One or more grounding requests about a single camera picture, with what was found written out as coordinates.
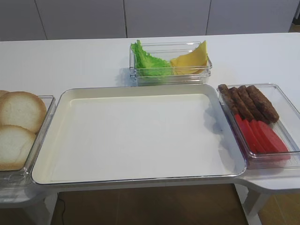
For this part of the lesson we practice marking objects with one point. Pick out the bun slice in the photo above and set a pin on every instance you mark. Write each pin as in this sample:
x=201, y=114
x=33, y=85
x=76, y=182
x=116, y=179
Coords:
x=15, y=145
x=22, y=109
x=3, y=92

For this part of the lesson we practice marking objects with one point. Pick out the green lettuce leaf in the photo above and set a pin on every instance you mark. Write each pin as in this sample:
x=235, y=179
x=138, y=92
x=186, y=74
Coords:
x=148, y=65

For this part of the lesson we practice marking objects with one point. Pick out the clear lettuce cheese container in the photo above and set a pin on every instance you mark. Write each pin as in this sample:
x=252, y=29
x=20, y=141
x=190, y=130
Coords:
x=168, y=51

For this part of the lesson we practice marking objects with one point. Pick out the yellow cheese slices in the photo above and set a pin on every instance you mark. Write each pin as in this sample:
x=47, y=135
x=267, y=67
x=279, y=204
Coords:
x=191, y=63

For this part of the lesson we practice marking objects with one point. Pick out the white rectangular metal tray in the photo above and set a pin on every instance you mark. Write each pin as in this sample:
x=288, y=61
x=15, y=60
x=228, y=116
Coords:
x=138, y=134

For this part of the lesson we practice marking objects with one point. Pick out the leftmost brown meat patty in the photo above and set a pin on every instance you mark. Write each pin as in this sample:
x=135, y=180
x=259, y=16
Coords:
x=224, y=91

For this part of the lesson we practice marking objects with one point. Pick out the brown meat patty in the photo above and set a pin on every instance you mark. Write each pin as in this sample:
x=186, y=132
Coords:
x=246, y=114
x=250, y=104
x=263, y=104
x=224, y=91

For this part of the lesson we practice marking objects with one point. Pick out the leftmost red tomato slice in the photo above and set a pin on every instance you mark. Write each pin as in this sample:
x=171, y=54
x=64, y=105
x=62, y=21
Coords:
x=242, y=128

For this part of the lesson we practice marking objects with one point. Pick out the red tomato slice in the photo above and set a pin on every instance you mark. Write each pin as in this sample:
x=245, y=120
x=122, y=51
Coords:
x=267, y=148
x=256, y=147
x=271, y=138
x=242, y=128

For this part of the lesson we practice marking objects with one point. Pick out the rightmost brown meat patty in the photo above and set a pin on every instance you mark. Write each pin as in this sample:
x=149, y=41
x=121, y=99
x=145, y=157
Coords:
x=263, y=104

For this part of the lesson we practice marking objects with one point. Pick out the rightmost red tomato slice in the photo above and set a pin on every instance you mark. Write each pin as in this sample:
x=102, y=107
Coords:
x=271, y=138

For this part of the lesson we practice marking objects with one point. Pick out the clear patty tomato container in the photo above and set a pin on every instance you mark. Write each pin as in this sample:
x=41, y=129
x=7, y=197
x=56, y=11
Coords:
x=287, y=128

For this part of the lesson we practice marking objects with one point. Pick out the clear bun container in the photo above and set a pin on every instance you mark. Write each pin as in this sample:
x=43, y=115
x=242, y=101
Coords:
x=22, y=176

